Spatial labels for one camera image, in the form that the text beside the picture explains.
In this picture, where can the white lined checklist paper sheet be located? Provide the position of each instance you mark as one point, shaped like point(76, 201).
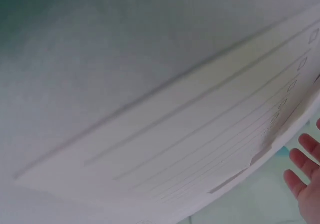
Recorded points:
point(175, 144)

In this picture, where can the person's right hand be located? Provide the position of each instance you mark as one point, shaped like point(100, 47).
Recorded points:
point(311, 184)

